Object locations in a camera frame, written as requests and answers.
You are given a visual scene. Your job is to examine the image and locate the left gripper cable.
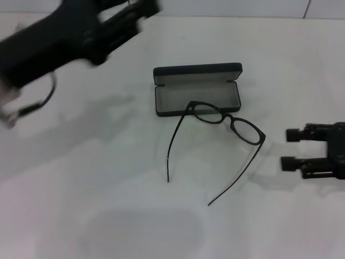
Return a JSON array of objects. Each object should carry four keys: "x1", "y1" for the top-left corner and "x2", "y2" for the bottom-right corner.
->
[{"x1": 0, "y1": 72, "x2": 58, "y2": 128}]

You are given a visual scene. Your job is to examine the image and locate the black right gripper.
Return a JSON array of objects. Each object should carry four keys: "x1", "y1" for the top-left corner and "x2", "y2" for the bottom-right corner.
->
[{"x1": 280, "y1": 121, "x2": 345, "y2": 180}]

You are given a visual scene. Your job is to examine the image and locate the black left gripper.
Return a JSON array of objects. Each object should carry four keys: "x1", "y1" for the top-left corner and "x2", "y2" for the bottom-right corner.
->
[{"x1": 0, "y1": 0, "x2": 144, "y2": 90}]

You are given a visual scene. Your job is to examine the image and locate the black glasses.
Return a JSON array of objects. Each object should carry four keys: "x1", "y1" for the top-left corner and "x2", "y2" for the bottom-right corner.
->
[{"x1": 166, "y1": 100, "x2": 267, "y2": 207}]

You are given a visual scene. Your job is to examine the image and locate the black glasses case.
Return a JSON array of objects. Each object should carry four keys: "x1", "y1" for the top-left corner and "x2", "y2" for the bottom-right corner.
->
[{"x1": 153, "y1": 62, "x2": 243, "y2": 118}]

